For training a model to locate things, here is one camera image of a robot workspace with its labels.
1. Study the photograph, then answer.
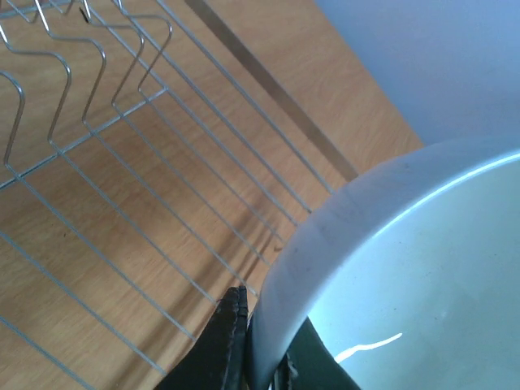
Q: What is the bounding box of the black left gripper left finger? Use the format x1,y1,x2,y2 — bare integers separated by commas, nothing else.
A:
155,286,249,390

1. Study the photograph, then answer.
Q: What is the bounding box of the silver wire dish rack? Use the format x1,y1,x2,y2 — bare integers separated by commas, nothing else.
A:
1,1,352,389

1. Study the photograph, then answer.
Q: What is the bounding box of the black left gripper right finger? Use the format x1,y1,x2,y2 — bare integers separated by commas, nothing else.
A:
274,318,360,390

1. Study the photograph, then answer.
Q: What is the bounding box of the white ceramic bowl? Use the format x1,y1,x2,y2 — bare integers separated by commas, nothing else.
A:
247,134,519,389

